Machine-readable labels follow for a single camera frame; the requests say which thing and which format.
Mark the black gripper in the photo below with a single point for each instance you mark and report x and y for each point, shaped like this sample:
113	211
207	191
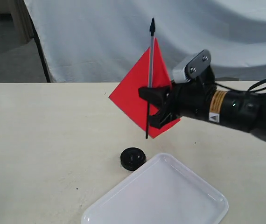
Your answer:
191	99

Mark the red flag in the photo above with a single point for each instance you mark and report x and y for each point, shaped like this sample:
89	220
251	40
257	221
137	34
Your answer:
149	71

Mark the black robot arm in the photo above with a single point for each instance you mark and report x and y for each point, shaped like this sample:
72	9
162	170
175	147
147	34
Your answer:
240	110

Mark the black round flag base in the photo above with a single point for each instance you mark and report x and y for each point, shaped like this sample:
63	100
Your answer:
132	158

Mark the white plastic tray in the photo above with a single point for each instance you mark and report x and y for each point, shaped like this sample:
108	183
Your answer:
162	191

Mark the white backdrop cloth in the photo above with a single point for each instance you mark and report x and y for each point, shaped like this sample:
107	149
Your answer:
101	40

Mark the black backdrop stand pole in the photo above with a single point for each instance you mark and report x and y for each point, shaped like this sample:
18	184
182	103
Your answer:
39	49

